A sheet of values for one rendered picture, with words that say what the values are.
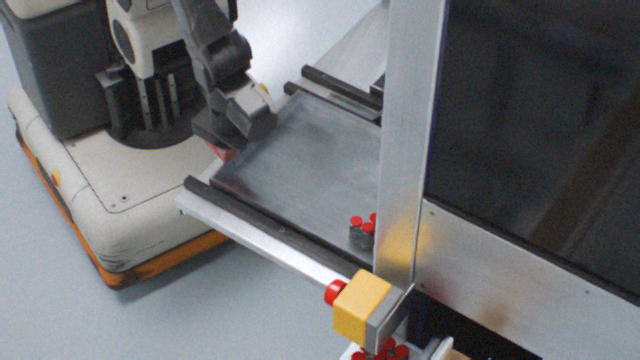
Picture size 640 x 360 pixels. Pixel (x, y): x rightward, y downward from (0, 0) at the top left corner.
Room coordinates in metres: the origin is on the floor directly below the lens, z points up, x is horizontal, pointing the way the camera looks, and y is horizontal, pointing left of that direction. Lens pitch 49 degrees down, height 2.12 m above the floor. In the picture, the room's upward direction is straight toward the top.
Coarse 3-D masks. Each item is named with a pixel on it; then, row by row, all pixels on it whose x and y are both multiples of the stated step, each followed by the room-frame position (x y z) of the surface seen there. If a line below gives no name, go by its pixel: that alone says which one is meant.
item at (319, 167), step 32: (288, 128) 1.21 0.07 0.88; (320, 128) 1.21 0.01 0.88; (352, 128) 1.21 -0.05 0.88; (256, 160) 1.14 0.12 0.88; (288, 160) 1.14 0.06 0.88; (320, 160) 1.14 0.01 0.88; (352, 160) 1.14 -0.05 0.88; (224, 192) 1.05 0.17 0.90; (256, 192) 1.06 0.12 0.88; (288, 192) 1.06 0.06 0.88; (320, 192) 1.06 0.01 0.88; (352, 192) 1.06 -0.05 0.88; (288, 224) 0.98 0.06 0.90; (320, 224) 0.99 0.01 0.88; (352, 256) 0.91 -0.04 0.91
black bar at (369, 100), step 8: (304, 72) 1.35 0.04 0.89; (312, 72) 1.34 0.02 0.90; (320, 72) 1.34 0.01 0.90; (312, 80) 1.34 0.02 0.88; (320, 80) 1.33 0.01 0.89; (328, 80) 1.32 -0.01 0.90; (336, 80) 1.32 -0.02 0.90; (336, 88) 1.31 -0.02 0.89; (344, 88) 1.30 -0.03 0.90; (352, 88) 1.30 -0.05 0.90; (352, 96) 1.29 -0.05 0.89; (360, 96) 1.28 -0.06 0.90; (368, 96) 1.28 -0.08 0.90; (376, 96) 1.28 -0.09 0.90; (368, 104) 1.27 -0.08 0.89; (376, 104) 1.26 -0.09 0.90
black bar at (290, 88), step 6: (288, 84) 1.31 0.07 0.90; (294, 84) 1.31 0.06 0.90; (288, 90) 1.30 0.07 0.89; (294, 90) 1.29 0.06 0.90; (306, 90) 1.29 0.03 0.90; (318, 96) 1.28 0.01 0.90; (330, 102) 1.26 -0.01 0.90; (342, 108) 1.25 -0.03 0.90; (354, 114) 1.23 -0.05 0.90; (366, 120) 1.22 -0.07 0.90; (378, 126) 1.20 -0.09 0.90
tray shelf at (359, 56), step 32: (384, 0) 1.58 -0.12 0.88; (352, 32) 1.48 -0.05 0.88; (384, 32) 1.48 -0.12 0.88; (320, 64) 1.39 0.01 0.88; (352, 64) 1.39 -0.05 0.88; (384, 64) 1.39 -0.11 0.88; (288, 96) 1.30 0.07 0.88; (192, 192) 1.06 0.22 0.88; (224, 224) 0.99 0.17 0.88; (288, 256) 0.93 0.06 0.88; (320, 288) 0.88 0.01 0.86
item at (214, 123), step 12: (204, 108) 1.14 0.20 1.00; (192, 120) 1.12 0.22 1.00; (204, 120) 1.12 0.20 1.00; (216, 120) 1.09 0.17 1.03; (228, 120) 1.08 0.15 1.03; (216, 132) 1.09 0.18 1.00; (228, 132) 1.08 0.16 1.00; (240, 132) 1.10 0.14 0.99; (228, 144) 1.07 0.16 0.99; (240, 144) 1.07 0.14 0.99
